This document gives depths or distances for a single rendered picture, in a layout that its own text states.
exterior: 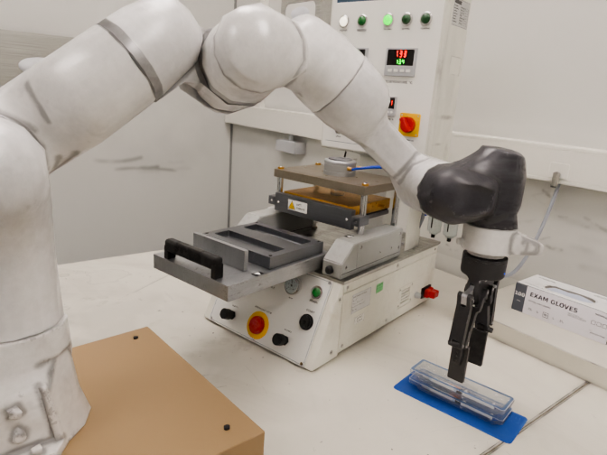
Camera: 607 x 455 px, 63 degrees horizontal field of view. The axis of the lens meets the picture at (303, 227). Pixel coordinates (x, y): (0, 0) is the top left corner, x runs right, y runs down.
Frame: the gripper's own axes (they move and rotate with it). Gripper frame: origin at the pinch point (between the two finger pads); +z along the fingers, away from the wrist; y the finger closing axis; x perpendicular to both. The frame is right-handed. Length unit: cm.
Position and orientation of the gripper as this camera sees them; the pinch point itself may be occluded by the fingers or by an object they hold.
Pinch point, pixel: (467, 357)
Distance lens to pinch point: 99.3
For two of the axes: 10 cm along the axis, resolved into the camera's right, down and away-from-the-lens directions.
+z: -0.7, 9.6, 2.6
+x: 7.5, 2.2, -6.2
